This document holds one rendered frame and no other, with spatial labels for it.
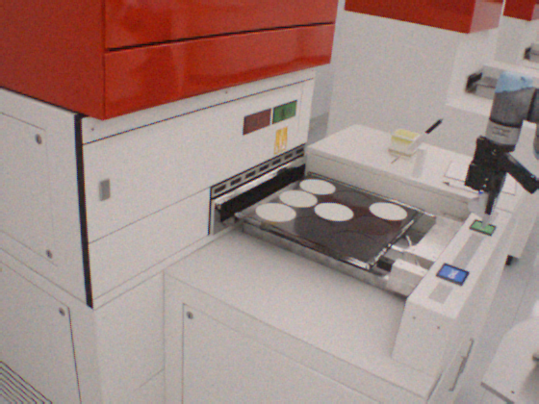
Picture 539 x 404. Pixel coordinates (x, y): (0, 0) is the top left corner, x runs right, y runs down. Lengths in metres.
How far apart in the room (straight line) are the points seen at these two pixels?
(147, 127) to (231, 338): 0.48
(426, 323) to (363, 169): 0.68
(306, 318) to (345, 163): 0.60
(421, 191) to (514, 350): 0.53
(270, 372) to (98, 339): 0.37
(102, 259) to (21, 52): 0.42
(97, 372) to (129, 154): 0.49
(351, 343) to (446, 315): 0.21
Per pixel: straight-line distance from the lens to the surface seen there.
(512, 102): 1.22
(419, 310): 1.01
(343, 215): 1.39
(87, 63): 0.93
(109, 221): 1.07
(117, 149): 1.03
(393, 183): 1.55
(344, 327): 1.14
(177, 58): 1.02
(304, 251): 1.33
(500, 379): 1.13
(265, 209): 1.37
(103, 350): 1.22
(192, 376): 1.37
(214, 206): 1.30
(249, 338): 1.17
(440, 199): 1.52
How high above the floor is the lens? 1.51
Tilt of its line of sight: 26 degrees down
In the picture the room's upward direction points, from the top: 6 degrees clockwise
